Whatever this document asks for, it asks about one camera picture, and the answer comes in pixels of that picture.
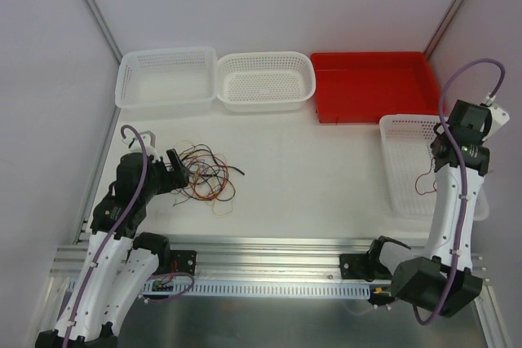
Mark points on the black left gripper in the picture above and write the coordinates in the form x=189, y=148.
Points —
x=170, y=174

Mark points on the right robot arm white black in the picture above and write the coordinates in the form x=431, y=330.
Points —
x=440, y=280

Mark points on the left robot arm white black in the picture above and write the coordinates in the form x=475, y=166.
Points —
x=119, y=259

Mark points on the translucent white square-hole basket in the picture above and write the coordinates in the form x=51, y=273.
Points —
x=182, y=77

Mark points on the white round-hole basket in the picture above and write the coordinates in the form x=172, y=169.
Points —
x=271, y=81

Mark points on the red plastic tray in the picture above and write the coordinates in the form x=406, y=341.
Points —
x=363, y=87

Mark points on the white basket on right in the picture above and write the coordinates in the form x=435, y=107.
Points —
x=406, y=145

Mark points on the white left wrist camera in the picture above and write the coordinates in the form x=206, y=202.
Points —
x=148, y=138

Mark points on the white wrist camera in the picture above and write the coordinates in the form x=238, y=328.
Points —
x=148, y=138
x=499, y=116

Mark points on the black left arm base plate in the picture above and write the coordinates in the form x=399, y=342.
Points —
x=174, y=261

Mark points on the aluminium mounting rail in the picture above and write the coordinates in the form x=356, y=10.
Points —
x=264, y=259

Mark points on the white slotted cable duct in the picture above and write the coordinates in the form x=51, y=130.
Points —
x=222, y=288

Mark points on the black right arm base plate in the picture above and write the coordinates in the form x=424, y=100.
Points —
x=362, y=266

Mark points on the aluminium corner post left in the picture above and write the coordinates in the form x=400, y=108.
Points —
x=104, y=29

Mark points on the aluminium corner post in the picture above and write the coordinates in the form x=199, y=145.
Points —
x=104, y=29
x=443, y=26

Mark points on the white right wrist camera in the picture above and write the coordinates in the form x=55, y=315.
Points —
x=499, y=116

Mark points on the aluminium corner post right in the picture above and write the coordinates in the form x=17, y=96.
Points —
x=443, y=26

